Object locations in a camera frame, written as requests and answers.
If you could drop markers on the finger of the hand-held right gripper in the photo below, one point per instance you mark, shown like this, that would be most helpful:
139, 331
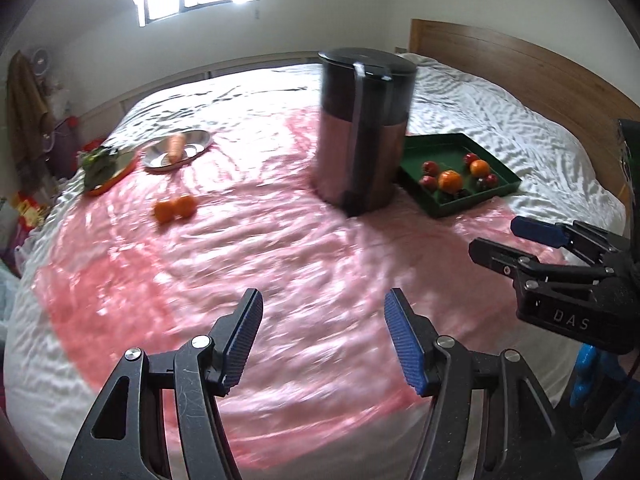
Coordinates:
495, 255
535, 230

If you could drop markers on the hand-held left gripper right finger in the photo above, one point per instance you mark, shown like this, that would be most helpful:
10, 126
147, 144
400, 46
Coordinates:
402, 345

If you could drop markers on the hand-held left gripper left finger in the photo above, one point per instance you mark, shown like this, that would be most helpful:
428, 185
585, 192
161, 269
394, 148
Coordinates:
244, 340

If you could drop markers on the dark red apple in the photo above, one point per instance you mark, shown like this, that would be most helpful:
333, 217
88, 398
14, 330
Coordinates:
493, 179

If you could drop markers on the small orange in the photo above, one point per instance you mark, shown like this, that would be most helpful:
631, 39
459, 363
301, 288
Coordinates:
479, 166

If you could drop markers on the large orange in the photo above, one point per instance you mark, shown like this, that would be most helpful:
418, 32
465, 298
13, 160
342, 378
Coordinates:
450, 180

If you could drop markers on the small red fruit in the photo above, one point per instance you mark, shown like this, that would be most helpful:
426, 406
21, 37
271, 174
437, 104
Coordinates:
470, 158

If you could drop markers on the brownish red apple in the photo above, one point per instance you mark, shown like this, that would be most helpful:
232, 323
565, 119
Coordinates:
427, 182

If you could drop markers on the red plum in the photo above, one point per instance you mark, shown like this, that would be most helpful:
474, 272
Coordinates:
428, 166

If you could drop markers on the green tray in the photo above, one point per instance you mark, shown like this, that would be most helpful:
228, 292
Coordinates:
430, 147

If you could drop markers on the pink plastic sheet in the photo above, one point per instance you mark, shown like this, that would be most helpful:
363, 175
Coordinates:
250, 260

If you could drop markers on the white bedsheet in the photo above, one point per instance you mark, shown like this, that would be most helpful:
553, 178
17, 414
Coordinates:
500, 100

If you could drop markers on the black and pink bin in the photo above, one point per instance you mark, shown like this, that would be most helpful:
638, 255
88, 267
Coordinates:
360, 150

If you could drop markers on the wooden headboard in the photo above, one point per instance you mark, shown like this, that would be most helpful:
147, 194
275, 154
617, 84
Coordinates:
500, 55

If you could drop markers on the striped white plate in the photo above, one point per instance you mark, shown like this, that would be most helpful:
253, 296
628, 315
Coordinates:
157, 155

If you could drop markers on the carrot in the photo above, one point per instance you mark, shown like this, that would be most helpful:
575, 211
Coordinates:
175, 147

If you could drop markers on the orange plate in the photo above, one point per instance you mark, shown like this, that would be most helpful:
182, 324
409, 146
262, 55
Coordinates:
122, 167

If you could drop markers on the leafy green vegetable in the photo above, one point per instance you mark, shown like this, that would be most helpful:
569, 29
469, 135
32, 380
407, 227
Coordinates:
102, 165

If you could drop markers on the red and yellow box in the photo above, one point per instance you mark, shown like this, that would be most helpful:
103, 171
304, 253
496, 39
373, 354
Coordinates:
30, 210

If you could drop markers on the dark purple bag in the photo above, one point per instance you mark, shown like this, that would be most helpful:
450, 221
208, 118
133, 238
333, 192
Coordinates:
65, 147

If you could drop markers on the brown hanging coat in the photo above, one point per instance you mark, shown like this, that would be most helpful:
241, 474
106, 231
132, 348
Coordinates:
27, 110

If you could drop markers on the white fan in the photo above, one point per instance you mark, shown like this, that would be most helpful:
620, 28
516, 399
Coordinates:
40, 60

